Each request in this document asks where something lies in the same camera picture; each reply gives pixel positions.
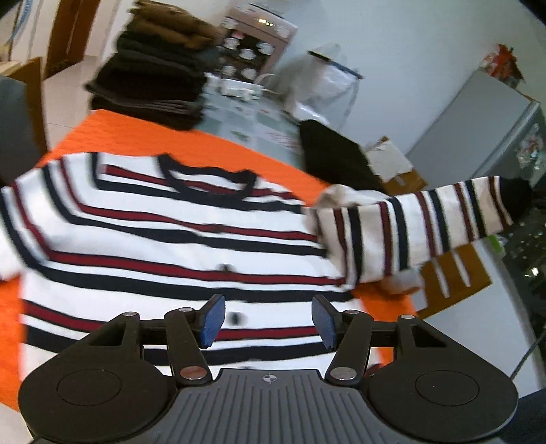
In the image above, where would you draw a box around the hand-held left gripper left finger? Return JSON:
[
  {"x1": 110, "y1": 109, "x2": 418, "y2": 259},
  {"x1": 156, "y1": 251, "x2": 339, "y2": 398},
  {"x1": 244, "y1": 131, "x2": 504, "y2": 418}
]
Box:
[{"x1": 77, "y1": 294, "x2": 226, "y2": 385}]

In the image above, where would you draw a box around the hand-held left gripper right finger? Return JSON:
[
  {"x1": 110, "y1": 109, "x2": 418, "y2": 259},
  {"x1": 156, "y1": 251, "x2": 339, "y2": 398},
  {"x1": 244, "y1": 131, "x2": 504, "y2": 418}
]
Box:
[{"x1": 311, "y1": 294, "x2": 465, "y2": 387}]

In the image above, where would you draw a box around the white navy red striped cardigan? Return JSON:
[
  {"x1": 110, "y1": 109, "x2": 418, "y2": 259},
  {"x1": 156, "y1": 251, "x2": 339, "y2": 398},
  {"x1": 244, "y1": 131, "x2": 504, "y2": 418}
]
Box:
[{"x1": 0, "y1": 151, "x2": 534, "y2": 378}]

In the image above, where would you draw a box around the stack of dark folded clothes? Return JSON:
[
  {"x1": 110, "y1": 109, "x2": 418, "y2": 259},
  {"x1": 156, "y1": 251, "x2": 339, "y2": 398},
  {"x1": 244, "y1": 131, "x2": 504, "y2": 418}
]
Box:
[{"x1": 84, "y1": 0, "x2": 222, "y2": 131}]

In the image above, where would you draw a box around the cream knit sweater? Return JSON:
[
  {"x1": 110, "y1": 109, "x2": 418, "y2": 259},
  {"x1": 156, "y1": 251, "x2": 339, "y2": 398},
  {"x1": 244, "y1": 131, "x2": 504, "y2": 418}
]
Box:
[{"x1": 316, "y1": 183, "x2": 425, "y2": 296}]

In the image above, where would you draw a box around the black folded garment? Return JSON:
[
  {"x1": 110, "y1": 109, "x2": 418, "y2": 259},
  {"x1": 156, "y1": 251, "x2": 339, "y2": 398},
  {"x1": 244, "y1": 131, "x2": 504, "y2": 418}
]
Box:
[{"x1": 299, "y1": 120, "x2": 387, "y2": 195}]

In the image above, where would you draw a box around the cardboard box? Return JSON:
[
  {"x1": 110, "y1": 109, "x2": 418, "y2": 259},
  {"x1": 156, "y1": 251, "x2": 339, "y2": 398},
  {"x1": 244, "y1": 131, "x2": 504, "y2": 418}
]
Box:
[{"x1": 362, "y1": 137, "x2": 428, "y2": 196}]

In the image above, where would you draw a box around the orange patterned tablecloth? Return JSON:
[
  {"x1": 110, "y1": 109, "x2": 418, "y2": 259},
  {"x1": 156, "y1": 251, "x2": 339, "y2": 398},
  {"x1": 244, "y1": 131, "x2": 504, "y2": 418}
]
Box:
[{"x1": 0, "y1": 109, "x2": 419, "y2": 411}]

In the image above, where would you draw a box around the white power strip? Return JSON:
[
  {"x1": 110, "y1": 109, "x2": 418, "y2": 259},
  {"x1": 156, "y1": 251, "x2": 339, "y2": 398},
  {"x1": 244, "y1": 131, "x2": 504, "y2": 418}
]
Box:
[{"x1": 217, "y1": 79, "x2": 266, "y2": 100}]

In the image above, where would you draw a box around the clear plastic bag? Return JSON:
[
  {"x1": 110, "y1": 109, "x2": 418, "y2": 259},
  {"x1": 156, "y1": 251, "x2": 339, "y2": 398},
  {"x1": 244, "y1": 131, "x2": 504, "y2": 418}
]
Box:
[{"x1": 273, "y1": 43, "x2": 364, "y2": 134}]

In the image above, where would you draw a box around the grey refrigerator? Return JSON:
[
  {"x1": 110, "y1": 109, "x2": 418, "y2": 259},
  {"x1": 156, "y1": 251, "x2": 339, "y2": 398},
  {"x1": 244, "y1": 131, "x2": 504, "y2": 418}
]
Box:
[{"x1": 405, "y1": 70, "x2": 546, "y2": 189}]

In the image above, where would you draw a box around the grey cloth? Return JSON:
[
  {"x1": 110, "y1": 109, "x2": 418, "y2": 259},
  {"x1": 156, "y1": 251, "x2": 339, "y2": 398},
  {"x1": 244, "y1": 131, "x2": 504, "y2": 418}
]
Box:
[{"x1": 0, "y1": 77, "x2": 45, "y2": 185}]

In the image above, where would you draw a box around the cabinet with white teacups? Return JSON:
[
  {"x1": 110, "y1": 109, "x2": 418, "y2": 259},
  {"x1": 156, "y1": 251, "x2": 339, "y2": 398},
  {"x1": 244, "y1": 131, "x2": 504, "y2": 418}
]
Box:
[{"x1": 217, "y1": 0, "x2": 299, "y2": 82}]

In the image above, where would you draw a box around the red decoration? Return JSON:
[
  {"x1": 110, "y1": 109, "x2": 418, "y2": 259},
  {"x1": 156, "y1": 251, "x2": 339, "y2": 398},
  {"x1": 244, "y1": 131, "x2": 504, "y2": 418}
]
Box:
[{"x1": 480, "y1": 43, "x2": 526, "y2": 89}]

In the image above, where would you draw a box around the wooden door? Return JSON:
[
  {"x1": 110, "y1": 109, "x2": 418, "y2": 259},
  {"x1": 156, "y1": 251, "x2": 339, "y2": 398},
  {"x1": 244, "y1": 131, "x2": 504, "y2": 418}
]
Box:
[{"x1": 45, "y1": 0, "x2": 104, "y2": 80}]

